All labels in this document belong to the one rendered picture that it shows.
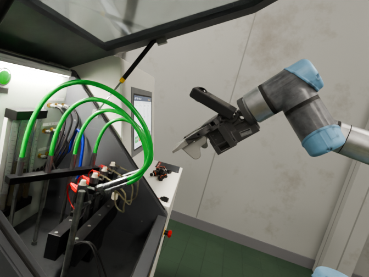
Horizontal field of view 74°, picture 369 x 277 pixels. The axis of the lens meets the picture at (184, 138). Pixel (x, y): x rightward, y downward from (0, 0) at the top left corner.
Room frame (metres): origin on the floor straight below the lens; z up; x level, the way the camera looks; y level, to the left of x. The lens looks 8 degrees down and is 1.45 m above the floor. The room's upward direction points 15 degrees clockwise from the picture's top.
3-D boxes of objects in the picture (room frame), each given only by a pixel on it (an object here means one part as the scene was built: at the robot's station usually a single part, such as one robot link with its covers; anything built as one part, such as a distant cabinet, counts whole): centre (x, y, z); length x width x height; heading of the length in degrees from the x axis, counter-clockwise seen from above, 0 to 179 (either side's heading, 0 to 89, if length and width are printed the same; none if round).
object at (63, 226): (0.81, 0.25, 0.91); 0.34 x 0.10 x 0.15; 178
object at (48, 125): (0.95, 0.51, 1.20); 0.13 x 0.03 x 0.31; 178
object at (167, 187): (1.39, 0.08, 0.96); 0.70 x 0.22 x 0.03; 178
